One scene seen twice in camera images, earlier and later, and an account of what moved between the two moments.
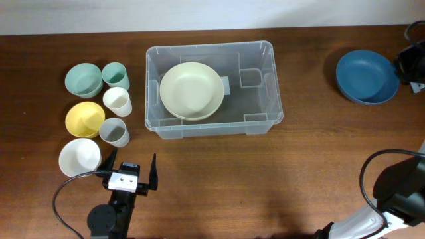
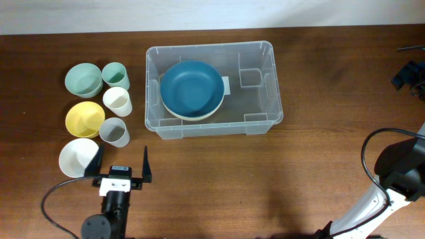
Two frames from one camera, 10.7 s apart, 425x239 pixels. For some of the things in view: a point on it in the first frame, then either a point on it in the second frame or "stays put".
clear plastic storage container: x=213 y=89 stays put
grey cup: x=114 y=131 stays put
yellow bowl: x=85 y=119 stays put
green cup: x=115 y=75 stays put
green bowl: x=84 y=80 stays put
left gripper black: x=142 y=188 → x=94 y=168
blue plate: x=366 y=77 → x=192 y=88
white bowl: x=79 y=155 stays put
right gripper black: x=404 y=58 → x=409 y=75
